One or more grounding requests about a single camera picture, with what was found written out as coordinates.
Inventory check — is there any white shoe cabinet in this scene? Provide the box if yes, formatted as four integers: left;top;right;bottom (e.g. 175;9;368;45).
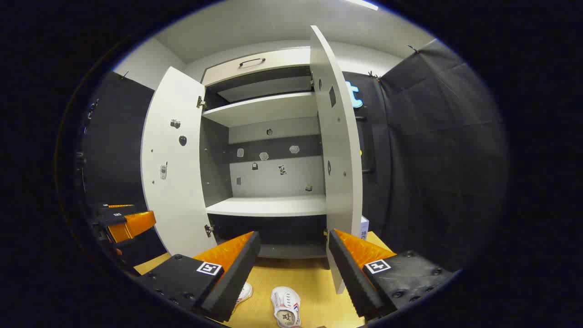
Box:
199;46;331;269

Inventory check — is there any white canvas shoe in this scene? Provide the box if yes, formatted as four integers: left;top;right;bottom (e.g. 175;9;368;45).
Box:
235;282;253;307
271;286;302;328

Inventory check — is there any white shoe cabinet door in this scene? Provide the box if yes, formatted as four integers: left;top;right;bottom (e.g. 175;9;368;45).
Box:
140;67;218;258
310;25;363;294

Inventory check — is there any white cabinet drawer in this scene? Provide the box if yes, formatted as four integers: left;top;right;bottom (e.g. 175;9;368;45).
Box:
202;47;312;87

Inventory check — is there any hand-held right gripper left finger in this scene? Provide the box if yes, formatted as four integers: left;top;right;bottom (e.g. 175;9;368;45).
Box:
136;231;262;323

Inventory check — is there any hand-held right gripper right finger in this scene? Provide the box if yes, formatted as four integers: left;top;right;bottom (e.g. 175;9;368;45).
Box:
328;229;457;320

